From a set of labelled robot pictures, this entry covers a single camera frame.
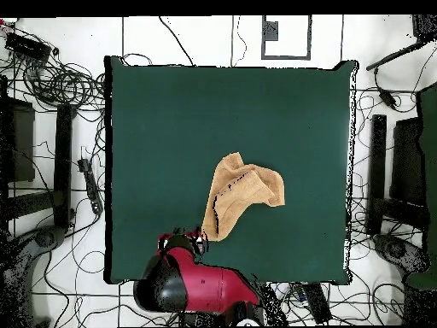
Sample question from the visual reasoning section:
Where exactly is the tan terry towel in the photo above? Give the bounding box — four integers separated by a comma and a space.
201, 151, 286, 243

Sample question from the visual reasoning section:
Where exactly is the black flat box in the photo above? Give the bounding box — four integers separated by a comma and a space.
389, 117, 428, 206
0, 97, 36, 183

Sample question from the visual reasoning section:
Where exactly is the dark green table cloth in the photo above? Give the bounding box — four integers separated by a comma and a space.
103, 55, 359, 285

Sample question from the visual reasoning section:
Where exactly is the black power strip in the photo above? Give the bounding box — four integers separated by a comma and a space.
77, 157, 104, 215
300, 283, 332, 325

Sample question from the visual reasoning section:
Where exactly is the black floor bar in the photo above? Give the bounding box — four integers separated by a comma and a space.
366, 114, 387, 235
53, 103, 73, 229

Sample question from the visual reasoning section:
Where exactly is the grey stand foot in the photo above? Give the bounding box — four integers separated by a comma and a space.
0, 226, 67, 327
372, 233, 430, 274

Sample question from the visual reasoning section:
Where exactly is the black power adapter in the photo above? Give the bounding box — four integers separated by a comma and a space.
377, 87, 398, 111

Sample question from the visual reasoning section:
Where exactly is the black electronics box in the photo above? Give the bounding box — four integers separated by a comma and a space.
4, 32, 52, 62

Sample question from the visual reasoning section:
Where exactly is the green cloth covered table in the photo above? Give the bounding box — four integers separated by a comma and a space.
405, 83, 437, 291

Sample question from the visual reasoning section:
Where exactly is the black boom stand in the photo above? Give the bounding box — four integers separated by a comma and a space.
365, 13, 437, 72

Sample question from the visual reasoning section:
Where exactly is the long black cable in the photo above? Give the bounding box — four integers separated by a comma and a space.
158, 15, 196, 67

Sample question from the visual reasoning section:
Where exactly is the tangled black cable bundle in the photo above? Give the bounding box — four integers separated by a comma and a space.
20, 56, 106, 112

